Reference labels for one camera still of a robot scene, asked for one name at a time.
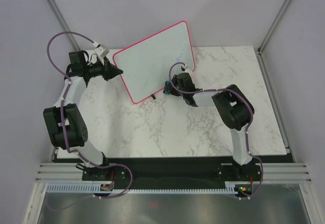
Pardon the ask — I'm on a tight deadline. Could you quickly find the blue whiteboard eraser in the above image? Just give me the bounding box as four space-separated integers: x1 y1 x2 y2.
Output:
163 81 171 94

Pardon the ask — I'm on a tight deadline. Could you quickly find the pink-framed whiteboard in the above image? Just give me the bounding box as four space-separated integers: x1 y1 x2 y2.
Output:
112 20 196 104

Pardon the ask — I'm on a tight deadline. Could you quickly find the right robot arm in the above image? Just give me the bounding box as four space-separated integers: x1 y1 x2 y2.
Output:
164 72 254 180

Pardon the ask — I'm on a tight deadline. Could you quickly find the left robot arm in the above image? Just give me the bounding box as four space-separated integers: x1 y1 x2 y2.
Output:
43 51 123 180

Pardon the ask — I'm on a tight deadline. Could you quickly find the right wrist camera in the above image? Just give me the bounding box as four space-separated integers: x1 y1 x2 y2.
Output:
181 65 193 74

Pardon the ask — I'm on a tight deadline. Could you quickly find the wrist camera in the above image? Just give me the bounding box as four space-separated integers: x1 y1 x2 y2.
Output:
94 45 109 64
181 65 193 74

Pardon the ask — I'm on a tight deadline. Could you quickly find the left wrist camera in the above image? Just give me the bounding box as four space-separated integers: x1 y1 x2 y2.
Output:
94 45 109 64

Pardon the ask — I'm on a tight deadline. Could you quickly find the left aluminium corner post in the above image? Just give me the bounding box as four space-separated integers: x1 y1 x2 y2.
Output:
46 0 80 51

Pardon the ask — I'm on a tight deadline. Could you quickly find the aluminium corner post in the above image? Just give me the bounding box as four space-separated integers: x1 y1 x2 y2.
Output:
46 0 80 51
257 0 293 55

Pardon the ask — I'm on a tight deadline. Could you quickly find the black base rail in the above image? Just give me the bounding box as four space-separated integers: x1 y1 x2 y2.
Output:
54 154 293 189

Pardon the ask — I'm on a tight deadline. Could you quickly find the aluminium extrusion frame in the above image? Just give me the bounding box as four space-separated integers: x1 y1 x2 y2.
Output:
35 163 311 183

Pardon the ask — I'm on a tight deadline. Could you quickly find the white slotted cable duct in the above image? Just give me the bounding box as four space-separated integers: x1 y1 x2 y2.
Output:
46 182 253 194

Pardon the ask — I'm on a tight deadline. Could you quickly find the right aluminium corner post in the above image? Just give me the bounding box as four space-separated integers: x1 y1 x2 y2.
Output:
257 0 293 55

